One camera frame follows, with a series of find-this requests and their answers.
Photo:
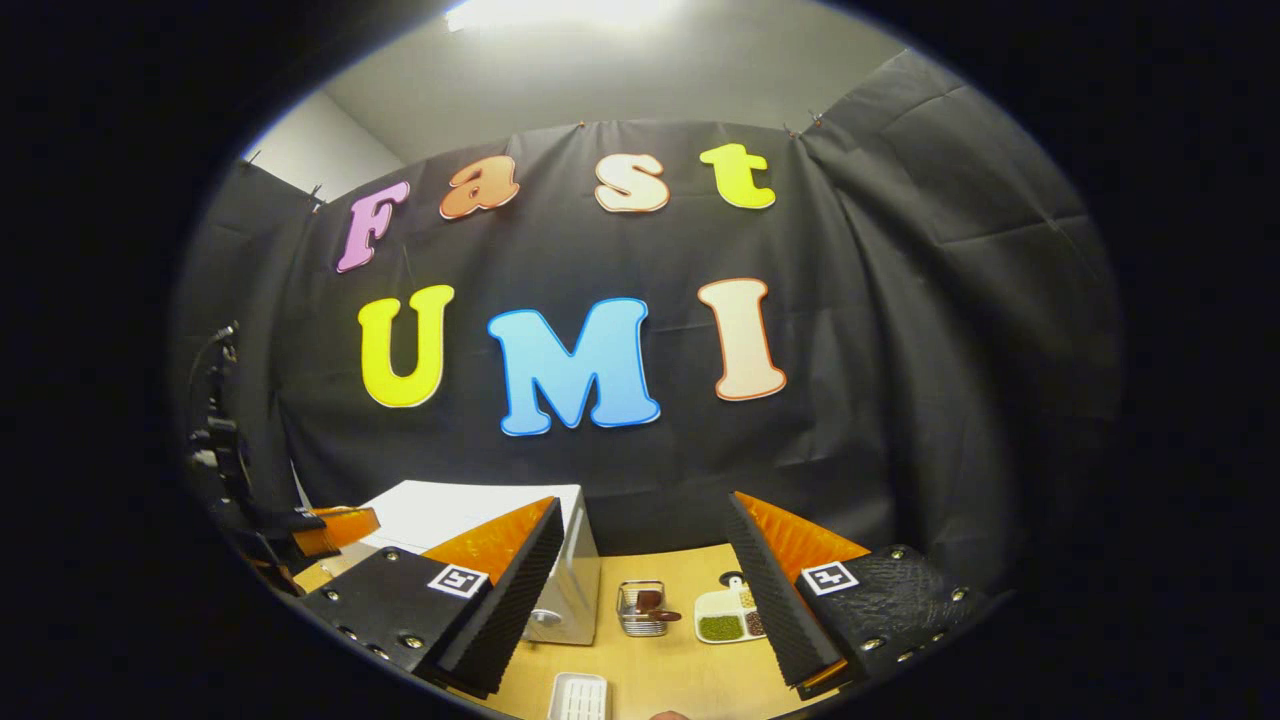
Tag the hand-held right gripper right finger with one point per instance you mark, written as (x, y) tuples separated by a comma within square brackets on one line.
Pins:
[(775, 600)]

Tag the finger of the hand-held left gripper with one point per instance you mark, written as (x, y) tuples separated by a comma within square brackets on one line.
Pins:
[(340, 528)]

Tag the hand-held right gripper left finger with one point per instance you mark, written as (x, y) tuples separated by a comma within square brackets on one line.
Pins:
[(510, 610)]

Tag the white microwave oven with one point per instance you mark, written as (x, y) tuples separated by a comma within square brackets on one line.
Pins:
[(470, 505)]

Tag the white divided dish of beans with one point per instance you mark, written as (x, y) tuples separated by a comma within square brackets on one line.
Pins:
[(720, 605)]

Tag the small white rectangular tray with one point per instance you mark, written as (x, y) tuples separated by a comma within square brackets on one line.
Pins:
[(578, 698)]

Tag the brown spoon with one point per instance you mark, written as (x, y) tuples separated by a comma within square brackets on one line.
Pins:
[(650, 600)]

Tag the black backdrop cloth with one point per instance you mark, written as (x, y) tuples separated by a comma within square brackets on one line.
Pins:
[(950, 330)]

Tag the large ceiling light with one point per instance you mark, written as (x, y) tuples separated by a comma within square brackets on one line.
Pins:
[(560, 12)]

